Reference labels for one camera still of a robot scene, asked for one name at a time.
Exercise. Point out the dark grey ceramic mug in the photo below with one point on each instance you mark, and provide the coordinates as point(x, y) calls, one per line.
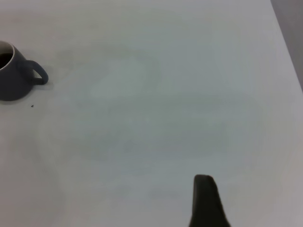
point(11, 80)

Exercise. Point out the black coffee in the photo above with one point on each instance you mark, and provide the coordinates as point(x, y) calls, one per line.
point(4, 60)

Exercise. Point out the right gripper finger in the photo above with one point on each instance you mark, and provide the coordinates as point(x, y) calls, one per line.
point(206, 203)

